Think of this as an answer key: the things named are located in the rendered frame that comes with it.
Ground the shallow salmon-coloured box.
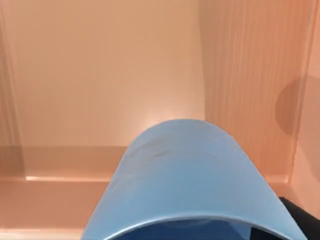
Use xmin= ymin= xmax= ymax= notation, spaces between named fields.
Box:
xmin=0 ymin=0 xmax=320 ymax=240

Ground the light blue cup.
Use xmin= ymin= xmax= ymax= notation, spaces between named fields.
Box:
xmin=81 ymin=118 xmax=309 ymax=240

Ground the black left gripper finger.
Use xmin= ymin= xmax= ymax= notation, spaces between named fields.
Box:
xmin=249 ymin=225 xmax=276 ymax=240

